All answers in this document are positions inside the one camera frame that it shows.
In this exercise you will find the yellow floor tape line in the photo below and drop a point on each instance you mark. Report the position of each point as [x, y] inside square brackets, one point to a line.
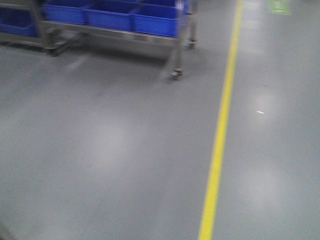
[211, 199]

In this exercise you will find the blue crate under table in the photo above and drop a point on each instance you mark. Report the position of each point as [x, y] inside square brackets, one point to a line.
[18, 22]

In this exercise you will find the stainless steel rack frame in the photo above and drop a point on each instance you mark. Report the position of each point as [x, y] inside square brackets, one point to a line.
[54, 37]

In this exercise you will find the blue crate on lower shelf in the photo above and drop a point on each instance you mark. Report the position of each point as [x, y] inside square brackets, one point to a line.
[67, 11]
[159, 20]
[111, 14]

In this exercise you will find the green floor sign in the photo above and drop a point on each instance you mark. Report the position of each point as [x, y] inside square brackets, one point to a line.
[280, 7]

